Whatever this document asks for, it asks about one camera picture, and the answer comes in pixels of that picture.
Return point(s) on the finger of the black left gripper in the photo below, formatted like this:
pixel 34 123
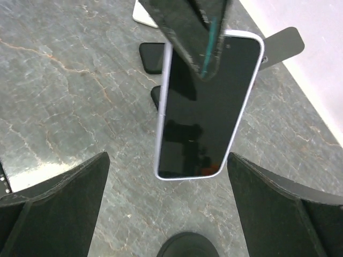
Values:
pixel 194 28

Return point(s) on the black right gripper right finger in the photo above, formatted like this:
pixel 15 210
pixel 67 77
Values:
pixel 280 217

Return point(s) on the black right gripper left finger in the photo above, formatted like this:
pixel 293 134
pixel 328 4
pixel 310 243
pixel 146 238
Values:
pixel 56 217

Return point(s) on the black clamp phone stand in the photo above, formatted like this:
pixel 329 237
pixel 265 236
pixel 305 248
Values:
pixel 187 244

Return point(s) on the white metal phone stand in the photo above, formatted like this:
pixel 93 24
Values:
pixel 140 15

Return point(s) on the round wooden base phone stand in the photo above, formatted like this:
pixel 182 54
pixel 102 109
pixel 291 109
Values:
pixel 281 46

